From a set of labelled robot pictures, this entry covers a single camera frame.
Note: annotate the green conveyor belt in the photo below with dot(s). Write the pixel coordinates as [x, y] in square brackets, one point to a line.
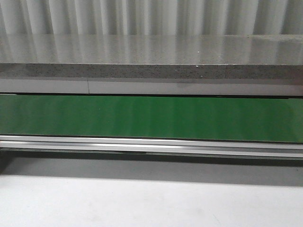
[170, 117]

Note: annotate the grey speckled stone counter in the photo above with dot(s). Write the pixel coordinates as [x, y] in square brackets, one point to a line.
[169, 65]

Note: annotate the white pleated curtain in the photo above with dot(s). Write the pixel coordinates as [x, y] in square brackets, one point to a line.
[152, 17]

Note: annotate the aluminium conveyor frame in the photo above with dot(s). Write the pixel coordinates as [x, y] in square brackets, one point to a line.
[200, 148]

